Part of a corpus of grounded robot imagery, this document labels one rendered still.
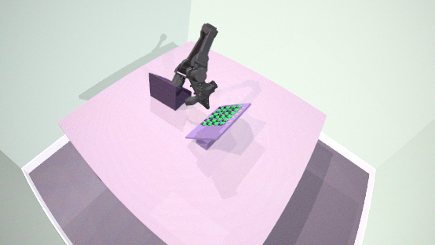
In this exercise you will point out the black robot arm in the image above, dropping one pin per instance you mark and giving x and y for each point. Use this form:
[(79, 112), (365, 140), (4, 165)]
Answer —
[(196, 63)]

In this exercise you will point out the purple switch panel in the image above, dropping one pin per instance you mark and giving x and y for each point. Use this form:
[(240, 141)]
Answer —
[(216, 124)]

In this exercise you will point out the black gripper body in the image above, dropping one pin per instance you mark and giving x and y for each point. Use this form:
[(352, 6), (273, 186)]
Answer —
[(197, 97)]

